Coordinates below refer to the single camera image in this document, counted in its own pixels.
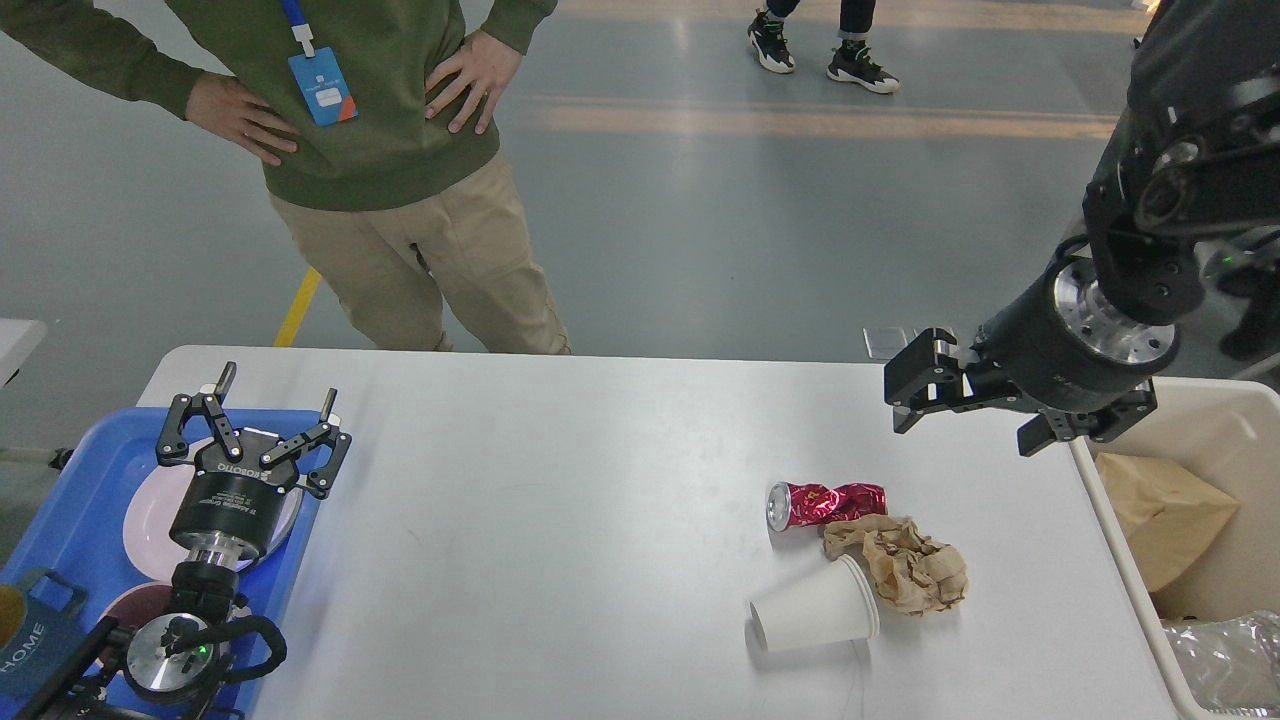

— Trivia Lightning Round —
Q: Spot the person in green sweater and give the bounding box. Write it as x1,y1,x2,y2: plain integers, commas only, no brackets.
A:
3,1,571,355

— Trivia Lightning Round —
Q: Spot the blue plastic tray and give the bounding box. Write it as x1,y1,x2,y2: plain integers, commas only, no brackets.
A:
0,407,332,720

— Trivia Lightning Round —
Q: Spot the white paper cup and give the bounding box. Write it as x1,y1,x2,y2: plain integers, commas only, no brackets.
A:
750,555,881,652

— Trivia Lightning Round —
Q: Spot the white side table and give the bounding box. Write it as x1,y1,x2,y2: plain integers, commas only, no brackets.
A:
0,318,49,387

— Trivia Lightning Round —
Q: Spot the blue id badge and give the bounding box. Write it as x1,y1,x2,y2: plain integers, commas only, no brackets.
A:
288,47,358,127

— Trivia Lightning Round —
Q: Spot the brown paper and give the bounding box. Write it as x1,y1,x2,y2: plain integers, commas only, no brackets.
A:
823,514,970,616

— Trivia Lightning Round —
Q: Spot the person in black sneakers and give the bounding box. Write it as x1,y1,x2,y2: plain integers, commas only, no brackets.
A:
746,0,901,96

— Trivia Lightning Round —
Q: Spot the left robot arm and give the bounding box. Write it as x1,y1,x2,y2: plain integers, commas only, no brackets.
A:
18,363,351,719

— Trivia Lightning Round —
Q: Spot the pink plate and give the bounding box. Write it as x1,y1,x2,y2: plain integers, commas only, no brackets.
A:
123,439,305,582

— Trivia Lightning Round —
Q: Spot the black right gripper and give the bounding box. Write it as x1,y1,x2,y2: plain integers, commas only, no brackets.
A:
884,258,1180,457

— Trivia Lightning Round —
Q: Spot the teal mug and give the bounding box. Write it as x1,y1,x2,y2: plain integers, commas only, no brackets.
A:
1,568,87,697

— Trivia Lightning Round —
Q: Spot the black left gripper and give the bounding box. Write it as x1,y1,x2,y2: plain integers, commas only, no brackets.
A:
156,363,355,561

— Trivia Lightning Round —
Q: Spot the beige plastic bin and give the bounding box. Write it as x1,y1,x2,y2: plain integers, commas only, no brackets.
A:
1070,377,1279,719

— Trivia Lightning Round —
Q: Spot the brown paper bag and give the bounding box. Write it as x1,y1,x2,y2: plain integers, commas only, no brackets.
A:
1094,454,1240,592

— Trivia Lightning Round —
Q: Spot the clear floor plate left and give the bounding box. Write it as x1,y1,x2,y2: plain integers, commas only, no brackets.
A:
863,327,910,363

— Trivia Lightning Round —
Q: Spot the clear plastic bag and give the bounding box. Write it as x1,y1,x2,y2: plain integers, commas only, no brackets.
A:
1162,610,1279,717

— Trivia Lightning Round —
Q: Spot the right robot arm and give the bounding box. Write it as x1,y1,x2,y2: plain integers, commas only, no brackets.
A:
884,1,1277,456

